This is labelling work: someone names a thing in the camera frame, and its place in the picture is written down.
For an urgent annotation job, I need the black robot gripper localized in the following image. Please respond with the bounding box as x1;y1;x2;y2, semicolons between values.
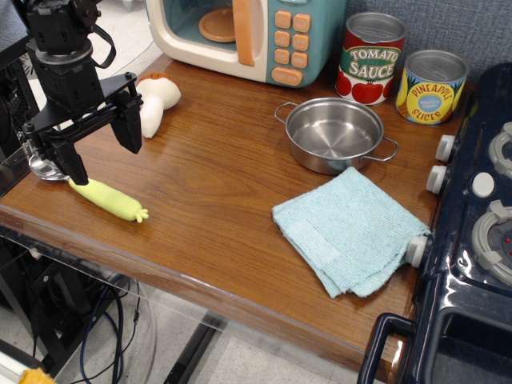
23;51;142;186

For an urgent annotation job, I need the spoon with green handle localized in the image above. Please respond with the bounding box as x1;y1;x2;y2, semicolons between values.
28;155;149;223

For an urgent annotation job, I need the light blue towel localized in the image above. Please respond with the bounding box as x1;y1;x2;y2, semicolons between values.
272;167;430;298

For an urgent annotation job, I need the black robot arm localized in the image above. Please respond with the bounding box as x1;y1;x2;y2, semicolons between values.
13;1;142;186

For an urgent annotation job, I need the plush white mushroom toy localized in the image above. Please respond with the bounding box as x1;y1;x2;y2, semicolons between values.
136;72;182;138

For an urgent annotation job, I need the toy microwave teal and cream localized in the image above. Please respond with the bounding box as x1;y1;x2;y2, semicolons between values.
146;1;346;88

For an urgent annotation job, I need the small steel pot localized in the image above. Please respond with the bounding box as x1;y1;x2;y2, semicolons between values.
274;97;399;175

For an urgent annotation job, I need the tomato sauce can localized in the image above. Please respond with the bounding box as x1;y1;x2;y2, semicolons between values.
335;12;406;106

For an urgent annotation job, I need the white stove knob lower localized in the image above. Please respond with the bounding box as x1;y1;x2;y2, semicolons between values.
405;235;428;268

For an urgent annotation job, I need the white stove knob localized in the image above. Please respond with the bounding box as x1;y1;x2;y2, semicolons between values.
405;235;428;268
435;134;456;163
426;166;447;194

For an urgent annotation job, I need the pineapple slices can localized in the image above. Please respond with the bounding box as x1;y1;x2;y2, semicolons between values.
395;50;470;126

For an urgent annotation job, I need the white stove knob middle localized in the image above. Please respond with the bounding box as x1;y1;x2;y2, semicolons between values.
426;166;447;194

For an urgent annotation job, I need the white stove knob upper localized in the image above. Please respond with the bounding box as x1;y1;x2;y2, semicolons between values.
435;134;456;163

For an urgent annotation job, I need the dark blue toy stove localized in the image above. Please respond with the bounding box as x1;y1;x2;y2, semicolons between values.
358;63;511;383

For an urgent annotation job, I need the black desk frame left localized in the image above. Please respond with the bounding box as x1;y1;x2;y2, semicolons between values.
1;37;39;162

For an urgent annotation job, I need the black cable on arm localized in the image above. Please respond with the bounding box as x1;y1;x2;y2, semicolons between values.
90;22;118;70

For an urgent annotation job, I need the blue cable under table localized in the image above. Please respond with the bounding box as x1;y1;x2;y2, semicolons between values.
78;279;141;384

